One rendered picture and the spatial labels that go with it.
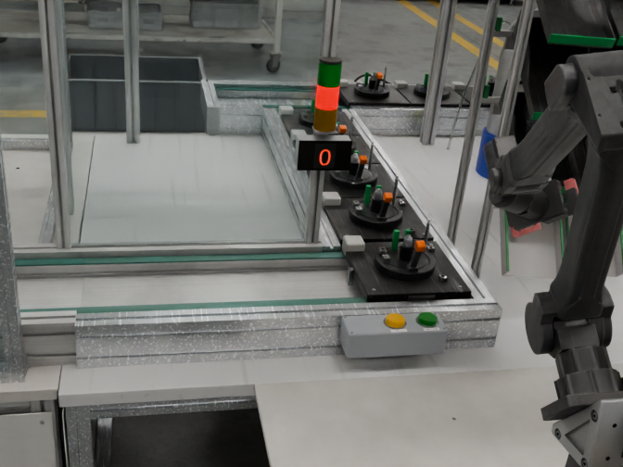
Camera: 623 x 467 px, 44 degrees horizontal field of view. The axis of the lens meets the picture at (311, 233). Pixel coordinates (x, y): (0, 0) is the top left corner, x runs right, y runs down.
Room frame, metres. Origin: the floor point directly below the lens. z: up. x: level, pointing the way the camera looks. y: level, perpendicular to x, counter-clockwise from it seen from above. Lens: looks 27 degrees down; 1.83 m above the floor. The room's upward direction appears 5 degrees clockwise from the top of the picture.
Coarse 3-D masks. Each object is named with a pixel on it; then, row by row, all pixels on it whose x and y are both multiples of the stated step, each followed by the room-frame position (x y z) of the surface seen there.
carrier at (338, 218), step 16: (336, 192) 1.92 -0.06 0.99; (368, 192) 1.86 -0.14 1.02; (336, 208) 1.86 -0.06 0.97; (352, 208) 1.82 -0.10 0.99; (368, 208) 1.83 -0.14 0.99; (400, 208) 1.89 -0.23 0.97; (336, 224) 1.76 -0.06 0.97; (352, 224) 1.77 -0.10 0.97; (368, 224) 1.76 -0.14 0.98; (384, 224) 1.76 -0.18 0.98; (400, 224) 1.80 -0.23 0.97; (416, 224) 1.81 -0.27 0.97; (368, 240) 1.70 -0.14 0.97; (384, 240) 1.71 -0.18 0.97; (400, 240) 1.72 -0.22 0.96; (432, 240) 1.74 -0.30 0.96
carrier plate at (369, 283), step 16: (352, 256) 1.60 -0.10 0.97; (368, 256) 1.61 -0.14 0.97; (432, 256) 1.64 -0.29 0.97; (368, 272) 1.53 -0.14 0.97; (448, 272) 1.57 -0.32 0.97; (368, 288) 1.46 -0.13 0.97; (384, 288) 1.47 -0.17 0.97; (400, 288) 1.48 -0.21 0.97; (416, 288) 1.48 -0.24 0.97; (432, 288) 1.49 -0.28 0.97; (448, 288) 1.49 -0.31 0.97; (464, 288) 1.50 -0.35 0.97
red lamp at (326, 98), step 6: (318, 90) 1.64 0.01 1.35; (324, 90) 1.63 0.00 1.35; (330, 90) 1.63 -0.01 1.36; (336, 90) 1.63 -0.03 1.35; (318, 96) 1.63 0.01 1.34; (324, 96) 1.63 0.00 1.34; (330, 96) 1.63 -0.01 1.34; (336, 96) 1.63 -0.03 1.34; (318, 102) 1.63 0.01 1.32; (324, 102) 1.63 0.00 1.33; (330, 102) 1.63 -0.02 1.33; (336, 102) 1.64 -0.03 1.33; (324, 108) 1.63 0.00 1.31; (330, 108) 1.63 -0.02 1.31; (336, 108) 1.64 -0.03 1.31
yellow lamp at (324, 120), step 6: (318, 108) 1.63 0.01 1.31; (318, 114) 1.63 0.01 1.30; (324, 114) 1.63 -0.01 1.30; (330, 114) 1.63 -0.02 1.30; (336, 114) 1.64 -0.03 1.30; (318, 120) 1.63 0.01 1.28; (324, 120) 1.63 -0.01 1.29; (330, 120) 1.63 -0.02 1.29; (336, 120) 1.64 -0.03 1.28; (318, 126) 1.63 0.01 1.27; (324, 126) 1.63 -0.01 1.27; (330, 126) 1.63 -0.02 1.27
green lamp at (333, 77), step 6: (324, 66) 1.63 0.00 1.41; (330, 66) 1.63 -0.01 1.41; (336, 66) 1.63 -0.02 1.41; (318, 72) 1.64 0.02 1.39; (324, 72) 1.63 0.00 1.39; (330, 72) 1.63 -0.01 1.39; (336, 72) 1.63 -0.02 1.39; (318, 78) 1.64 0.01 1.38; (324, 78) 1.63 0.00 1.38; (330, 78) 1.63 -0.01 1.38; (336, 78) 1.63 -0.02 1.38; (318, 84) 1.64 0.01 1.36; (324, 84) 1.63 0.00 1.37; (330, 84) 1.63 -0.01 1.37; (336, 84) 1.63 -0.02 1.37
